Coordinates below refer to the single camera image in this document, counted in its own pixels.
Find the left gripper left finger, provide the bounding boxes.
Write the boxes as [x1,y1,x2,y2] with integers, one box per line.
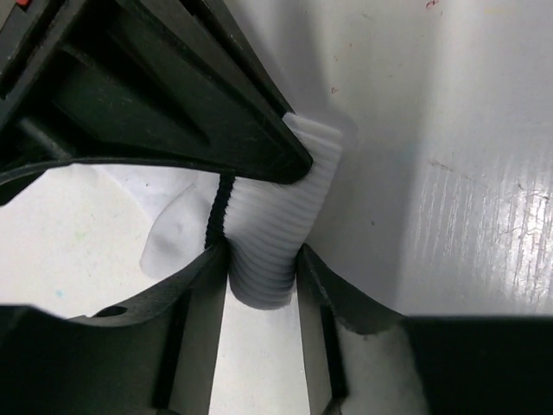
[1,242,228,414]

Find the white sock with black stripes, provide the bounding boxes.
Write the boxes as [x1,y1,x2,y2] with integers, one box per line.
[86,112,359,312]

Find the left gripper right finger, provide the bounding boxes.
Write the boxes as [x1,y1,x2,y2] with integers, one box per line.
[296,245,552,414]

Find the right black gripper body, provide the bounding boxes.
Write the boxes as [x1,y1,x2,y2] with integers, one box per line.
[1,1,312,203]

